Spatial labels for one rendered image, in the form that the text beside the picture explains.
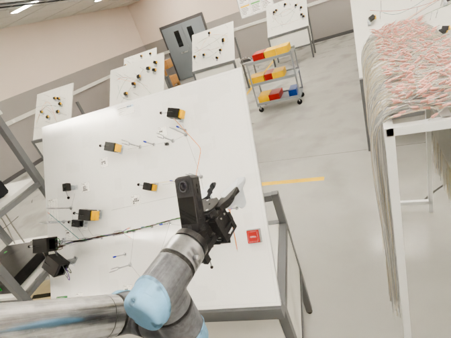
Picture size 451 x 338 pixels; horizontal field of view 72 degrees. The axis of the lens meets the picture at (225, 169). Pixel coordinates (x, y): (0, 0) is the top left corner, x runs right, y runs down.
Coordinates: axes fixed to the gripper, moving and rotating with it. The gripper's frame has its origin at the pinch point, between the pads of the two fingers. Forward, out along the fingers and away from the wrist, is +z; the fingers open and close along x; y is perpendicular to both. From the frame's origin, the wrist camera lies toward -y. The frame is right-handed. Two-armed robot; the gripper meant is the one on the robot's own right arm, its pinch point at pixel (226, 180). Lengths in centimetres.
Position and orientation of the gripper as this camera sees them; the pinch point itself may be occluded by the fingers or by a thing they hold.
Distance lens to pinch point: 73.9
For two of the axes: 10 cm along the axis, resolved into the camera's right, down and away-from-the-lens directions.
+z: 4.1, -5.3, 7.4
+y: 4.2, 8.3, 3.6
